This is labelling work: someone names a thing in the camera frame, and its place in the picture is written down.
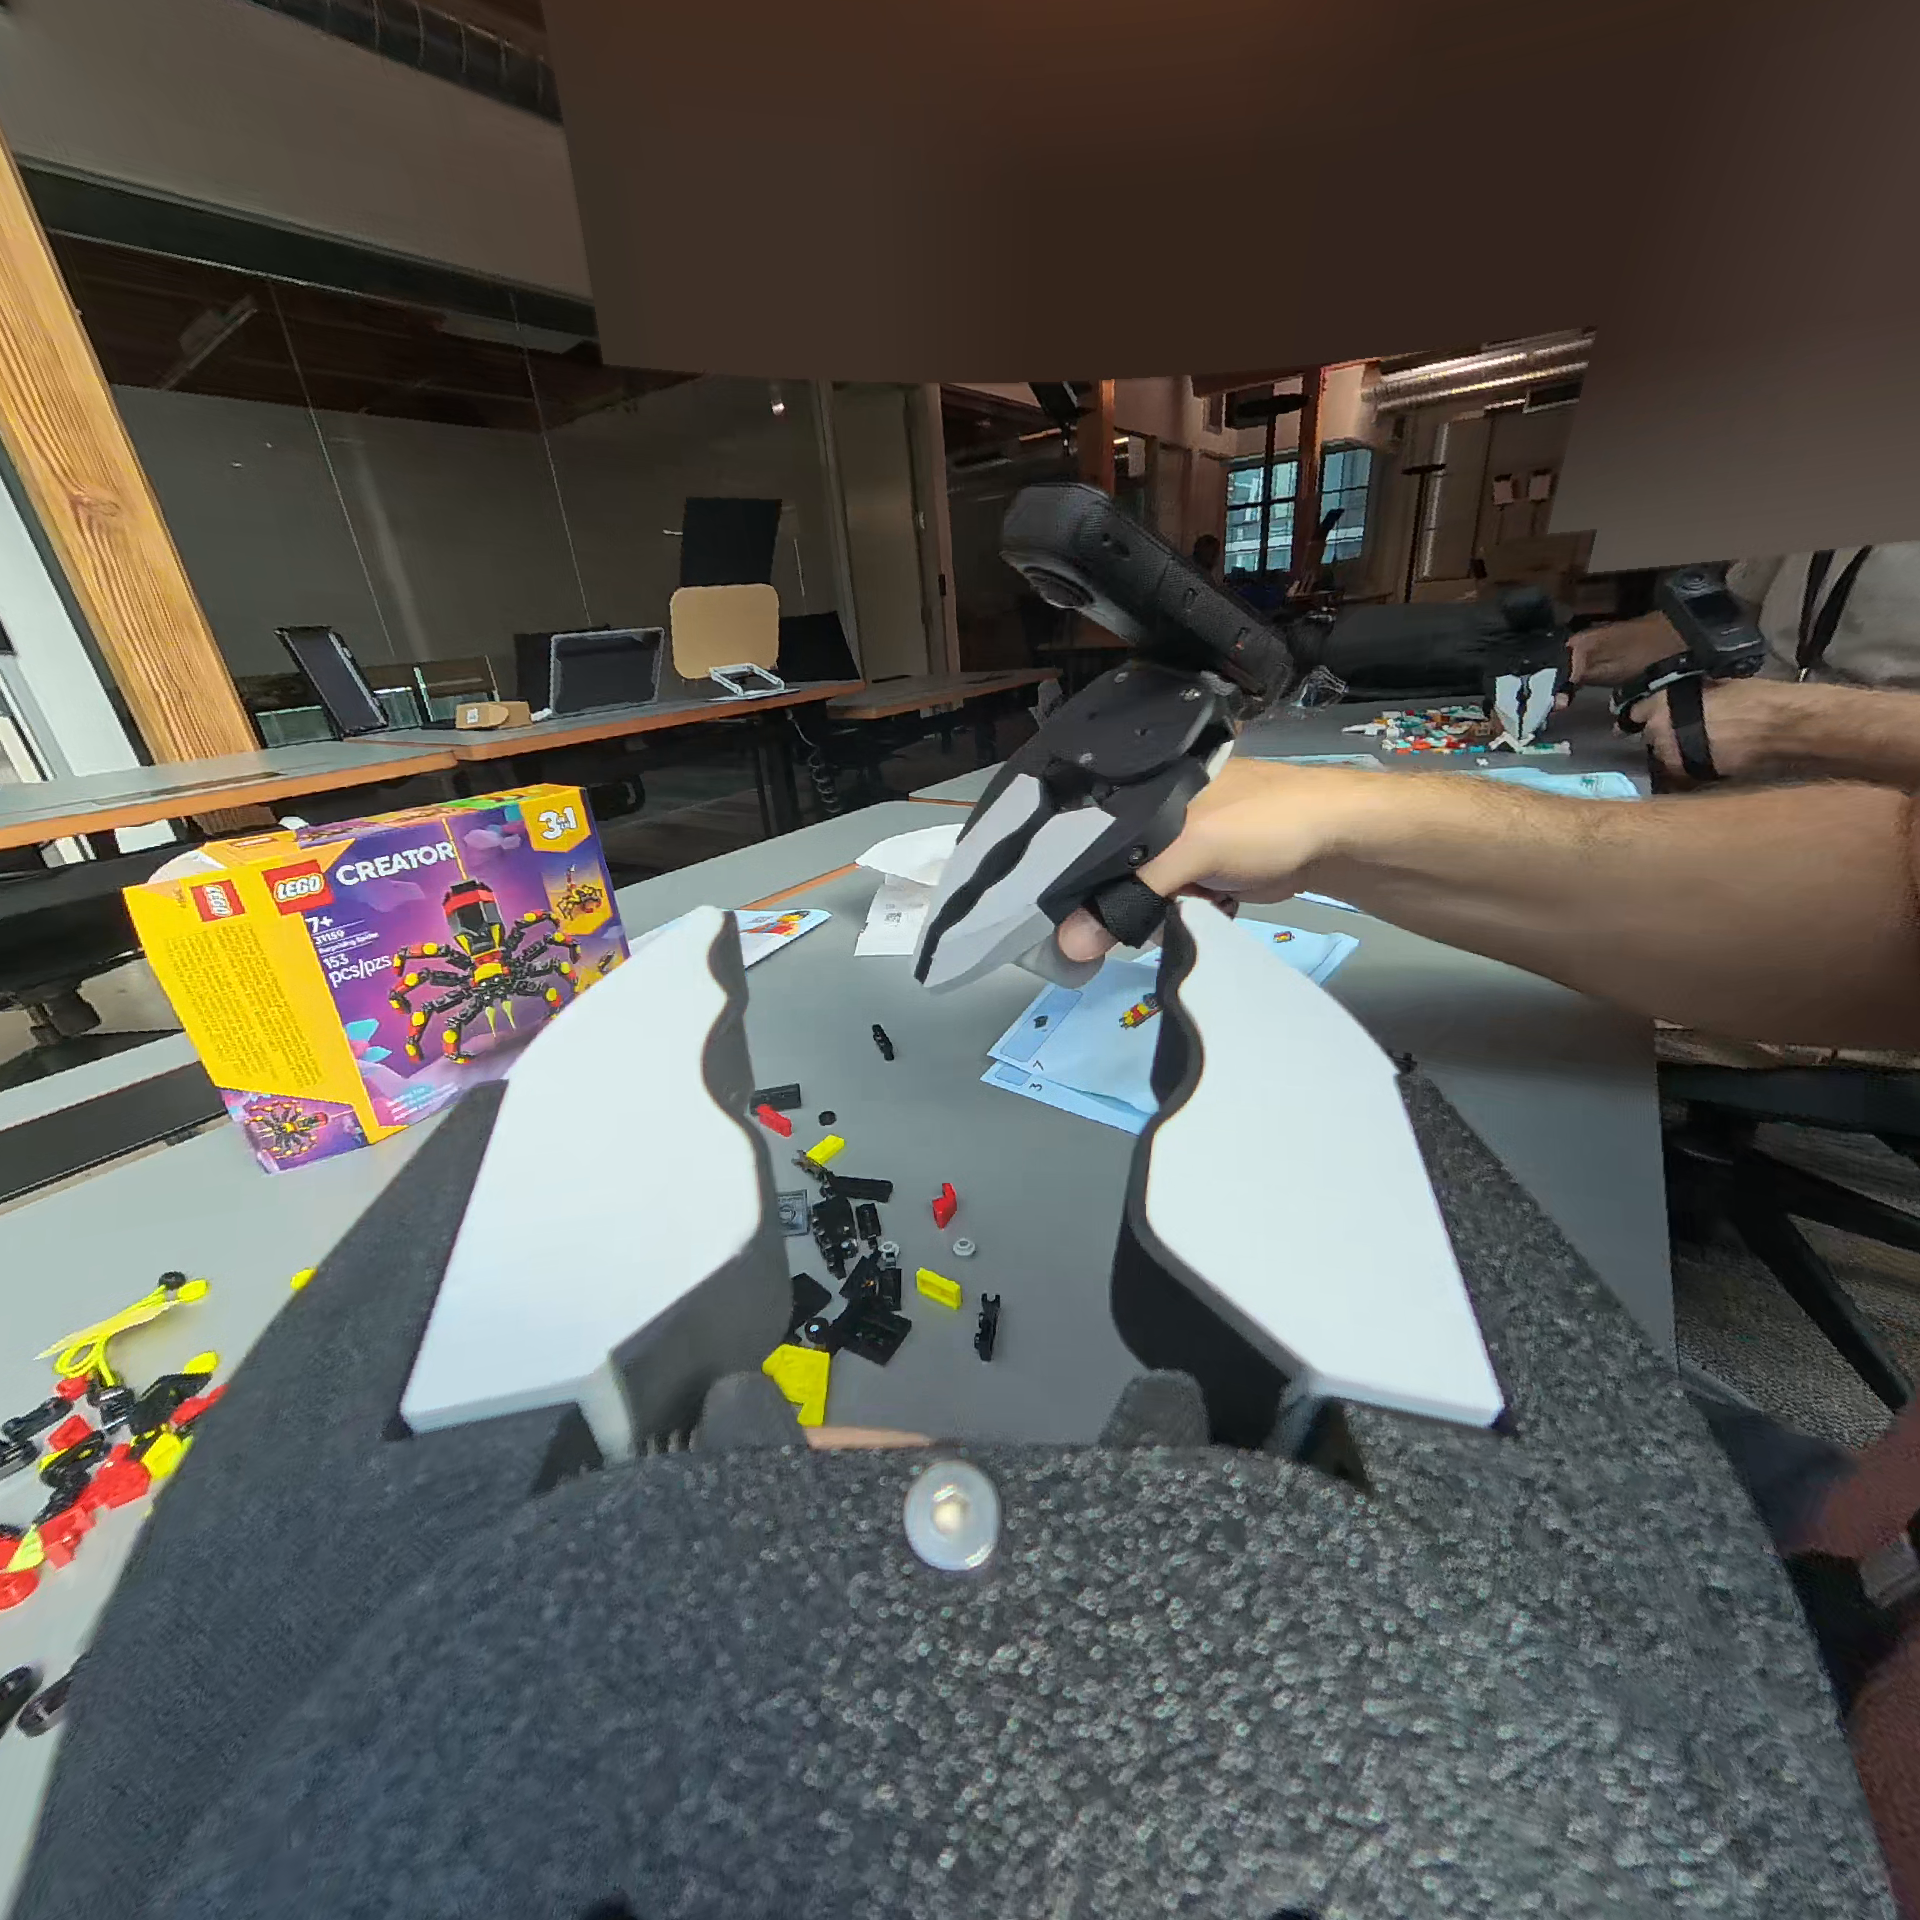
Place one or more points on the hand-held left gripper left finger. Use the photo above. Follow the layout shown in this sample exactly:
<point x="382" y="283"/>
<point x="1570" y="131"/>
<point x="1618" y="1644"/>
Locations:
<point x="600" y="1200"/>

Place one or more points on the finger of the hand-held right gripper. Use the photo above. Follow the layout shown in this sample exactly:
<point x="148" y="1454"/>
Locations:
<point x="971" y="863"/>
<point x="1050" y="886"/>

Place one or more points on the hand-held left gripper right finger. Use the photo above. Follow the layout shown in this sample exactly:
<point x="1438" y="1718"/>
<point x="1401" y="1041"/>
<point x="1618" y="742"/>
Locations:
<point x="1305" y="1200"/>

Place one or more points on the person's right forearm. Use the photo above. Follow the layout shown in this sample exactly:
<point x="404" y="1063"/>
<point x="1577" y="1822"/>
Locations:
<point x="1576" y="900"/>

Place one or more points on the another person's forearm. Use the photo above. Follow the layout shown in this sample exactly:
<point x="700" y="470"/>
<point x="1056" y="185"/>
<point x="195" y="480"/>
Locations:
<point x="1828" y="727"/>

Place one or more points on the grey desk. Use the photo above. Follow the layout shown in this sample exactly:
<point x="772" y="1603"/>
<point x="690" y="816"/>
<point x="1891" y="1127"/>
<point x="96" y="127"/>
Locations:
<point x="1035" y="1154"/>

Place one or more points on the person's right hand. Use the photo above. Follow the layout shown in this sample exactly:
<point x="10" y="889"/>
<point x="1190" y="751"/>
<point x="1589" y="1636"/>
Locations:
<point x="1259" y="840"/>

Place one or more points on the white paper bag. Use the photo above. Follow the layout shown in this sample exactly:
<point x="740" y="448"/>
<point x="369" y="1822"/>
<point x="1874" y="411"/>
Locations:
<point x="907" y="886"/>

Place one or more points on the light blue instruction booklet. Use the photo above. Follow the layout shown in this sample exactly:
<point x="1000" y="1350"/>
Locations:
<point x="1035" y="1089"/>
<point x="1078" y="1019"/>

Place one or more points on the wooden top table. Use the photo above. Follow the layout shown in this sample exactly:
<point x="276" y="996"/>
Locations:
<point x="629" y="720"/>
<point x="931" y="694"/>
<point x="195" y="783"/>

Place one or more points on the small white leaflet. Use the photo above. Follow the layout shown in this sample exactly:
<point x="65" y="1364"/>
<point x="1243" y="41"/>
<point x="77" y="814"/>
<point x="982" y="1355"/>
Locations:
<point x="772" y="932"/>

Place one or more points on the dark bag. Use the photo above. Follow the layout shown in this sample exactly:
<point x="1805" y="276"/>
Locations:
<point x="1411" y="638"/>

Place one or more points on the pile of black toy bricks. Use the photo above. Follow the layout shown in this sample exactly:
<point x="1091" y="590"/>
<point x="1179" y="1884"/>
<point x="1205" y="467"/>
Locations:
<point x="856" y="1275"/>

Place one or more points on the yellow wedge plate brick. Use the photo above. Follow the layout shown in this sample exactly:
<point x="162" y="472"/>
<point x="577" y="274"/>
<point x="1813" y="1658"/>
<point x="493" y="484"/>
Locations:
<point x="801" y="1377"/>

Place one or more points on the pile of colourful bricks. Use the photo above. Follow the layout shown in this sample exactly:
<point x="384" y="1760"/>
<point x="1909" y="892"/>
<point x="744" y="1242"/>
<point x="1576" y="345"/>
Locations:
<point x="1446" y="731"/>

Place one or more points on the tan board on stand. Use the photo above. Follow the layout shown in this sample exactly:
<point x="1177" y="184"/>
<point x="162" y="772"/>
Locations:
<point x="725" y="630"/>

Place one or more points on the black clip brick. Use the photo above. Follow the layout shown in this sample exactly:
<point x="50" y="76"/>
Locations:
<point x="985" y="1329"/>

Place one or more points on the yellow small plate brick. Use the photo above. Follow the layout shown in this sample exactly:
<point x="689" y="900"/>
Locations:
<point x="938" y="1284"/>

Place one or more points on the yellow purple toy brick box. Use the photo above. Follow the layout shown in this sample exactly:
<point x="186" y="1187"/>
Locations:
<point x="300" y="975"/>

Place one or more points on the black upright panel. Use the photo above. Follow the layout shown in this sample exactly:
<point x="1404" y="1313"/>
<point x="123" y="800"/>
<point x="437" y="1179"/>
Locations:
<point x="730" y="540"/>

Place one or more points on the black monitor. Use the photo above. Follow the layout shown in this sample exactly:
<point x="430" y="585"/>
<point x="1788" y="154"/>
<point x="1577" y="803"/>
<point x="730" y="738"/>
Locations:
<point x="604" y="671"/>

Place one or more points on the small cardboard box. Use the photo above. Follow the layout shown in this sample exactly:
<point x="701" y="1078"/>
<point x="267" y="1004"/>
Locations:
<point x="491" y="714"/>

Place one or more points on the pile of red black bricks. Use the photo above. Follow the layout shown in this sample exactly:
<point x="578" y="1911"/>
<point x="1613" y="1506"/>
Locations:
<point x="89" y="1478"/>

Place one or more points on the black tablet on stand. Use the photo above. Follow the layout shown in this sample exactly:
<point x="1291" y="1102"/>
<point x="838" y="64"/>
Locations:
<point x="331" y="676"/>

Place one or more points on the person's red-brown trouser legs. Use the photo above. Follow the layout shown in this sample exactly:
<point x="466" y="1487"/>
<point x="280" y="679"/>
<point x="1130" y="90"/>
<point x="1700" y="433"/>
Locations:
<point x="1881" y="1680"/>

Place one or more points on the wooden pillar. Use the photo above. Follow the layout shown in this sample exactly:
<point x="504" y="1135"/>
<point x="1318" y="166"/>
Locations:
<point x="89" y="495"/>

